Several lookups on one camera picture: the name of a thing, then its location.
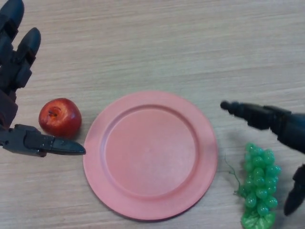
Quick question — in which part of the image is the red apple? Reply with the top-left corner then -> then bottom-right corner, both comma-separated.
39,98 -> 82,139

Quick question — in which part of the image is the pink round plate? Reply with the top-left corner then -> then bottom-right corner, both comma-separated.
83,90 -> 219,221

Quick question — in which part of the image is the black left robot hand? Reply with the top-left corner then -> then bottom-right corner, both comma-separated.
0,0 -> 87,158

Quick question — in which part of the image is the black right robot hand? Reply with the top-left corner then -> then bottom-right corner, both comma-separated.
220,100 -> 305,217

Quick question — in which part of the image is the green grape bunch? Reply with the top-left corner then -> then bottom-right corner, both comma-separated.
224,142 -> 282,229

